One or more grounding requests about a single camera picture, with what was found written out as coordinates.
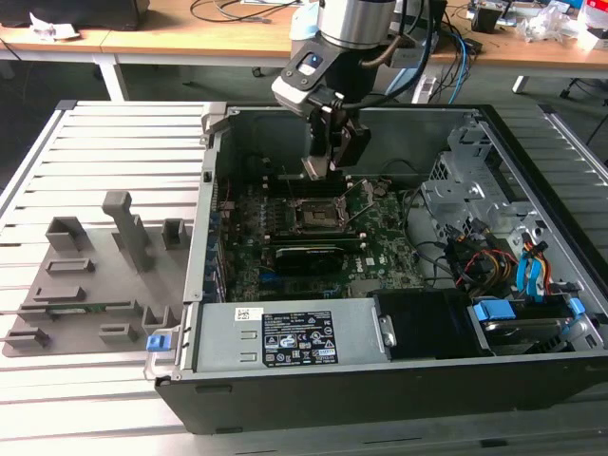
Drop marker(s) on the silver CPU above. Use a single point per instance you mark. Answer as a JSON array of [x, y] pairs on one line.
[[316, 170]]

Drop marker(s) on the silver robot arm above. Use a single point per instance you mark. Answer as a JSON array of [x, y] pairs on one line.
[[356, 21]]

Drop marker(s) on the CPU socket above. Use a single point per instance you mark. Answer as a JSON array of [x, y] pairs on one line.
[[317, 216]]

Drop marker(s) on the silver coin battery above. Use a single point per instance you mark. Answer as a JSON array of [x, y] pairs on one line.
[[380, 190]]

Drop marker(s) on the white-clipped RAM slot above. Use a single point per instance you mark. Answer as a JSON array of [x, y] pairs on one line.
[[313, 235], [274, 177], [274, 187]]

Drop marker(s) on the white plastic device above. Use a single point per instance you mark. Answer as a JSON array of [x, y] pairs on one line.
[[425, 90]]

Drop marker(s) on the grey adapter box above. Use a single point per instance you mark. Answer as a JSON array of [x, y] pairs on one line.
[[406, 53]]

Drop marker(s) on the green motherboard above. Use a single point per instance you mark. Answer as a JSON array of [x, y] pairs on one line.
[[394, 247]]

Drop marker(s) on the metal drive cage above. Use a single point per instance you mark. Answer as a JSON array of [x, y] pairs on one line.
[[456, 190]]

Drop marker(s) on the black graphics card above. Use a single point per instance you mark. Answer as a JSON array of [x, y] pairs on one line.
[[309, 259]]

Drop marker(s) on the black desktop box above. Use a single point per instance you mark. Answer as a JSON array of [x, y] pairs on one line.
[[442, 28]]

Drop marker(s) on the black plastic case clip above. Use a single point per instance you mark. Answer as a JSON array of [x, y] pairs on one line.
[[207, 176]]

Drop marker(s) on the small black box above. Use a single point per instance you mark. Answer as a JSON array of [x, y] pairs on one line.
[[485, 20]]

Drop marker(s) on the wooden desk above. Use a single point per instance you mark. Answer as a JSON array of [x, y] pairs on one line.
[[199, 43]]

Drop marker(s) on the black fan shroud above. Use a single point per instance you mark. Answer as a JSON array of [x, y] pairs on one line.
[[423, 328]]

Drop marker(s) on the white barcode sticker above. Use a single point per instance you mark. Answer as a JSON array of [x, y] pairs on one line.
[[248, 314]]

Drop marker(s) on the black label sticker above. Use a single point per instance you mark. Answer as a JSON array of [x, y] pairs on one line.
[[299, 337]]

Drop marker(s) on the clear plastic bags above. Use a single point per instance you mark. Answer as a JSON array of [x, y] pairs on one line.
[[546, 24]]

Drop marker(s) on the grey power supply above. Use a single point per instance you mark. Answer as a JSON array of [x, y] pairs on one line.
[[223, 342]]

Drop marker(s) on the hard disk in blue carrier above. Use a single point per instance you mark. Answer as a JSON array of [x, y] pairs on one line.
[[522, 335]]

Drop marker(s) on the black PC case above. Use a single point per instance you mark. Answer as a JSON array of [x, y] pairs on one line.
[[332, 404]]

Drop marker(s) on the red white carton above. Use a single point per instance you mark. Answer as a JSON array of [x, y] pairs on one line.
[[596, 19]]

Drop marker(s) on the grey parts rack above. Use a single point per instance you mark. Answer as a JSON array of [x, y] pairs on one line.
[[119, 290]]

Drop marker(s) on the blue plastic latch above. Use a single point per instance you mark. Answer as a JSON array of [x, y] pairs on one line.
[[159, 343]]

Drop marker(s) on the black monitor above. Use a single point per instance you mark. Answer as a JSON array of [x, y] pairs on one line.
[[95, 12]]

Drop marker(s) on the white crumpled paper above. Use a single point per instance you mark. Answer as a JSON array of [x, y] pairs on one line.
[[52, 28]]

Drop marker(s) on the green RAM stick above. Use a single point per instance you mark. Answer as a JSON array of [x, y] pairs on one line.
[[76, 309]]

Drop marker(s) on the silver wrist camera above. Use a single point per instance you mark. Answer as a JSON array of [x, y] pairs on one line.
[[297, 95]]

